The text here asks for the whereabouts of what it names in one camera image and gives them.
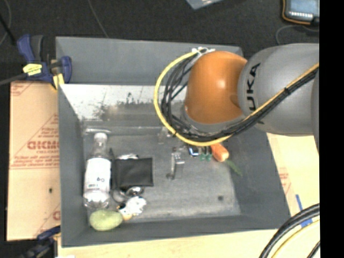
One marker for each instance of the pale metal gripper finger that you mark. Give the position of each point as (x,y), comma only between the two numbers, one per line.
(162,136)
(179,169)

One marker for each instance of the orange toy carrot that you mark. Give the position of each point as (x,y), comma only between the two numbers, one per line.
(219,152)

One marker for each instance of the grey metal bin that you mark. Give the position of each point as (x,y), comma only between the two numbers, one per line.
(188,197)

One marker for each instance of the black cloth pouch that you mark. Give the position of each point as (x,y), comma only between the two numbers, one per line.
(133,172)

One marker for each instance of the white spotted toy animal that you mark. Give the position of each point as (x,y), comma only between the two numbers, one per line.
(134,206)

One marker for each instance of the clear plastic bottle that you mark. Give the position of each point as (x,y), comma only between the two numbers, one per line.
(97,176)

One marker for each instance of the green toy fruit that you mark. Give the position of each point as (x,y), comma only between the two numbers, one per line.
(105,220)

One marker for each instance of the brown cardboard board, red print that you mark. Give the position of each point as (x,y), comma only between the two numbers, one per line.
(32,171)

